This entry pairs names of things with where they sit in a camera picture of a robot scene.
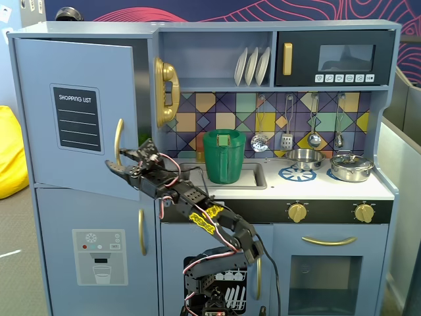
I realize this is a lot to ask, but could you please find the thin black camera cable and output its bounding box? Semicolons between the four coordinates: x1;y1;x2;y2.
255;238;282;316

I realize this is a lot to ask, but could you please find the gold dishwasher door handle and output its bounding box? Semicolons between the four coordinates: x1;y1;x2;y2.
255;256;262;301

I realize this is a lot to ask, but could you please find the open steel toy pan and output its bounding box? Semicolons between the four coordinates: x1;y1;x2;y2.
284;148;326;171

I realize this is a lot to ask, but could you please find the grey toy sink basin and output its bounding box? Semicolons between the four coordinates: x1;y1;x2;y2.
179;161;268;190

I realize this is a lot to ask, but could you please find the steel slotted skimmer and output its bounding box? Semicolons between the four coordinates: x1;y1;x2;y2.
250;95;270;153

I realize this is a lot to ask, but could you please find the steel toy ladle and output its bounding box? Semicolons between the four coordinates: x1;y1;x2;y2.
307;93;322;149

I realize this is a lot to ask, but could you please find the steel toy pot with lid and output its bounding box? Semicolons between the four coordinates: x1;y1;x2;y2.
330;153;375;182

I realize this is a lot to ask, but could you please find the yellow bean bag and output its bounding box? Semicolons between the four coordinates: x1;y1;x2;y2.
0;105;30;200

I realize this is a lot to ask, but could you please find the green plastic pitcher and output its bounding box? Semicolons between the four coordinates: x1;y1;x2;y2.
202;129;247;185

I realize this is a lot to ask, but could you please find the black round object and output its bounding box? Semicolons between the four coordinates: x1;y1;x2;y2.
55;7;83;22

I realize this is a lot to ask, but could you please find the white toy plate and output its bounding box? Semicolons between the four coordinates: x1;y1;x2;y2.
255;46;271;86
234;47;249;87
244;47;259;87

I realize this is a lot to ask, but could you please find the gold stove knob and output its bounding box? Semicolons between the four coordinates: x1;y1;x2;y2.
287;203;309;224
354;203;375;224

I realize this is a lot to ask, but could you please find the gold toy telephone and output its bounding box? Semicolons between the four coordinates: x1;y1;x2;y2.
154;57;181;129

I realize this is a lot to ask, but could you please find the gold microwave door handle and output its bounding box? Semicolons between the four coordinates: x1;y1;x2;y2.
283;41;293;76

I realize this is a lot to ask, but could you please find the hanging silver spoon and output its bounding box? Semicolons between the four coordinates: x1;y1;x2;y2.
334;93;346;148

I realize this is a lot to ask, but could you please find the blue dishwasher door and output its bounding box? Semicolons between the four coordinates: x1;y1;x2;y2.
160;223;274;316

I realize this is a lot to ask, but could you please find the gold freezer door handle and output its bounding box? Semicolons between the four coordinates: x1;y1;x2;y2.
137;209;148;257

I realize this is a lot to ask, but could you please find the black toy microwave door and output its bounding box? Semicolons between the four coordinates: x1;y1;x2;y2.
274;30;395;87

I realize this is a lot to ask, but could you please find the blue wooden toy kitchen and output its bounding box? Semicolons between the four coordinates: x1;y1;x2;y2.
7;20;403;316

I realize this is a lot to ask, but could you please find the blue water dispenser fridge door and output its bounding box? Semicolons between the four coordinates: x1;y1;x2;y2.
35;187;155;316

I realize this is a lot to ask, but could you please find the blue shopping list fridge door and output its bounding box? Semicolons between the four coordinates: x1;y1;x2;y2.
13;37;141;202

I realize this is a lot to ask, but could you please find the light blue desk divider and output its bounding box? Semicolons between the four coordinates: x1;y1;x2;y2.
378;65;421;316

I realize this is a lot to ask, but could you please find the blue oven door with window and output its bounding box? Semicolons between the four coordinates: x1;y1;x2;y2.
272;223;389;316

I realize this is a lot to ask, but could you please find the steel slotted spatula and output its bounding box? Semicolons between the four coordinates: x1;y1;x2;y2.
281;94;295;149

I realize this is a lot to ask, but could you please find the long gold fridge door handle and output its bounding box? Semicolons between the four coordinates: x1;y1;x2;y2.
114;118;125;167

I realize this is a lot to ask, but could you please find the gold oven door handle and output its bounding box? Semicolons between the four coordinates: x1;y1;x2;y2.
301;235;358;247

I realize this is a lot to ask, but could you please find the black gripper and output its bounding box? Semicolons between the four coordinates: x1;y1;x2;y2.
105;138;191;201

